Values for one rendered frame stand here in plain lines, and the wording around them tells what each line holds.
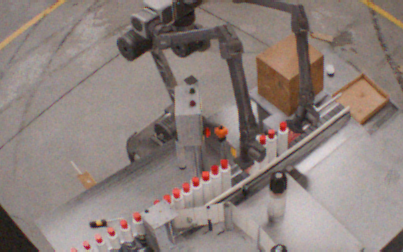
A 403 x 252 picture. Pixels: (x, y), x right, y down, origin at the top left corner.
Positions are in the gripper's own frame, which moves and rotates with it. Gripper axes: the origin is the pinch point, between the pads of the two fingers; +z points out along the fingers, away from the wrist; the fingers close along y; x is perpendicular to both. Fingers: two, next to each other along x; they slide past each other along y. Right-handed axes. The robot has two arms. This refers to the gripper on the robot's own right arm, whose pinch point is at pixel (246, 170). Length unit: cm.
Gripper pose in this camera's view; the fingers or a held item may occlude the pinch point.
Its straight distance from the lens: 341.9
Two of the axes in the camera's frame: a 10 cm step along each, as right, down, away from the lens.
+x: -6.0, -5.6, 5.7
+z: 0.7, 6.7, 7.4
